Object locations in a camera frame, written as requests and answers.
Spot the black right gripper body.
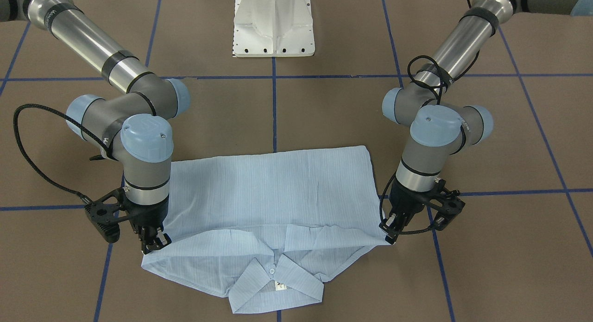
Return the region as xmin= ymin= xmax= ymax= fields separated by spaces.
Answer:
xmin=123 ymin=197 xmax=170 ymax=244

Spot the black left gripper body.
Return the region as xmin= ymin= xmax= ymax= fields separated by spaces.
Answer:
xmin=383 ymin=178 xmax=439 ymax=234

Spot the light blue striped shirt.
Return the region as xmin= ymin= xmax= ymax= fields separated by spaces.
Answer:
xmin=141 ymin=146 xmax=386 ymax=314

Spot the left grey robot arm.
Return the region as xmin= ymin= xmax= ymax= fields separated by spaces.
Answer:
xmin=379 ymin=0 xmax=592 ymax=244

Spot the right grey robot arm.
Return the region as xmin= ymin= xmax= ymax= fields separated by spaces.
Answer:
xmin=1 ymin=0 xmax=190 ymax=254

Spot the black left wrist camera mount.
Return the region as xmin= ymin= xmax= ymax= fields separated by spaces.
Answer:
xmin=429 ymin=179 xmax=466 ymax=231

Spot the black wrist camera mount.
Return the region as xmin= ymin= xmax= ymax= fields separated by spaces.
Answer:
xmin=85 ymin=188 xmax=129 ymax=244
xmin=429 ymin=179 xmax=466 ymax=231

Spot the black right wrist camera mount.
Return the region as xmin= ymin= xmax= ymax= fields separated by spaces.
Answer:
xmin=85 ymin=188 xmax=129 ymax=244

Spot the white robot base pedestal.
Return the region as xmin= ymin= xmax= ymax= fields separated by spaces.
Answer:
xmin=233 ymin=0 xmax=315 ymax=57

